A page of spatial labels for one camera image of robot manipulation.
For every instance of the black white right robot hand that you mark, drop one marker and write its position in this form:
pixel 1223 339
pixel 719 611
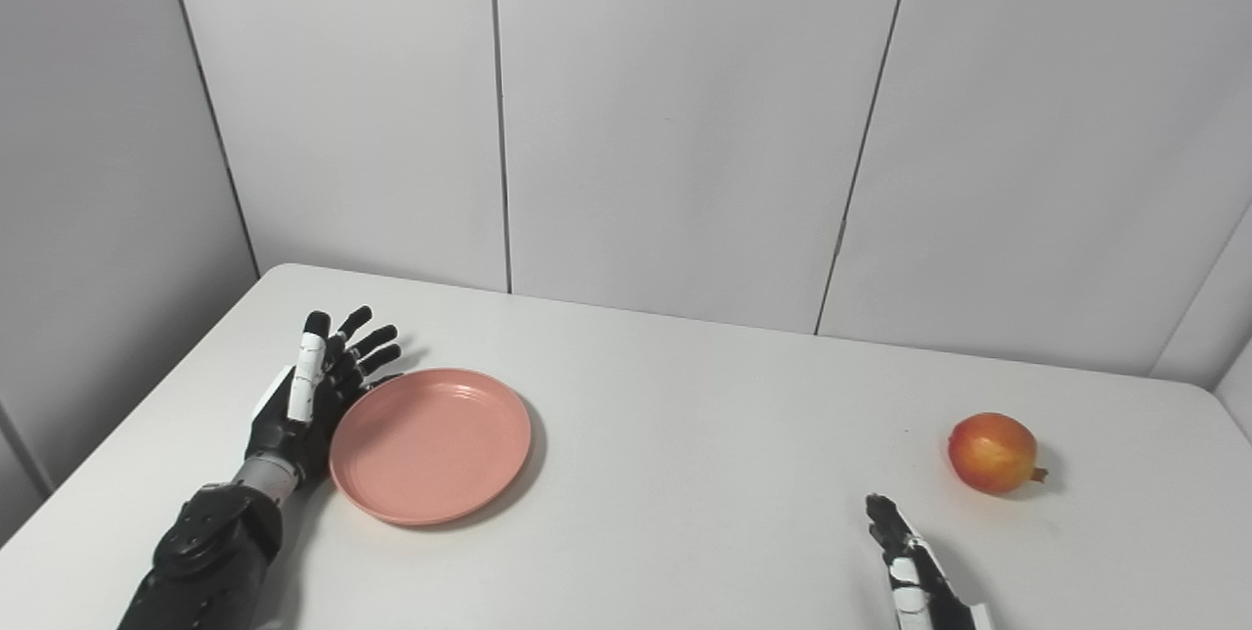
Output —
pixel 915 591

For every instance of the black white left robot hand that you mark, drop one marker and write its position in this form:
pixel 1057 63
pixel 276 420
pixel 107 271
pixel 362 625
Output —
pixel 284 434

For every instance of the pink round plate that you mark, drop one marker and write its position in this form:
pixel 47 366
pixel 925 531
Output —
pixel 430 444

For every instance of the red yellow pomegranate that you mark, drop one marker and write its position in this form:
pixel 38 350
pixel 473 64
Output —
pixel 990 452

